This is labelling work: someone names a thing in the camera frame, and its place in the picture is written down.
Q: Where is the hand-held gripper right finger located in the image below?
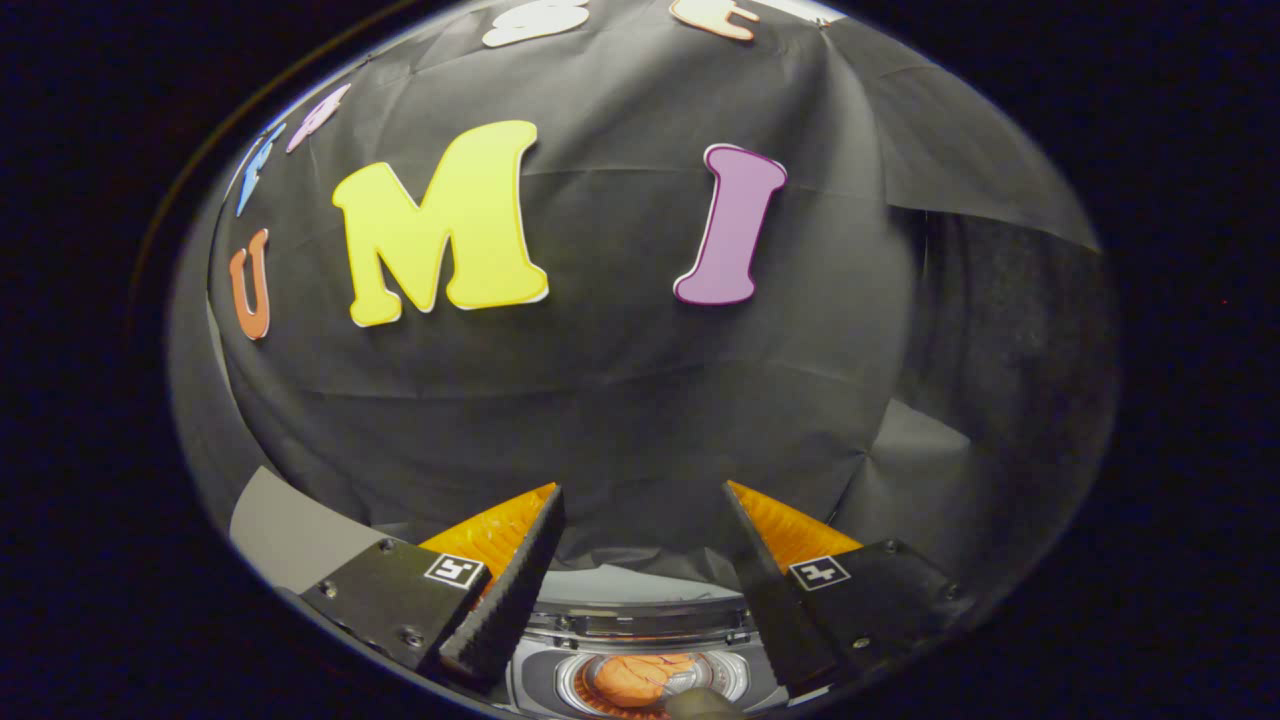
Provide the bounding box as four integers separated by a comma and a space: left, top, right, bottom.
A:
722, 480, 976, 696

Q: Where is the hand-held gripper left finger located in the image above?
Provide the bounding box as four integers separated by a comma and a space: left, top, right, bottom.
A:
300, 483, 566, 693

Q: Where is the dark grey washing machine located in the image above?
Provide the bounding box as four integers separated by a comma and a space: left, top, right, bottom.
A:
505, 600, 791, 719

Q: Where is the orange shirt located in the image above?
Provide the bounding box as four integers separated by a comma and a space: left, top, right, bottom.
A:
590, 652, 701, 711

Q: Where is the black backdrop cloth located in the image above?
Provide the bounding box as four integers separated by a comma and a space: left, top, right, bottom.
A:
168, 0, 1119, 601

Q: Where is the grey cabinet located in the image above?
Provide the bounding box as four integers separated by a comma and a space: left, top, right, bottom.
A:
230, 466, 386, 596

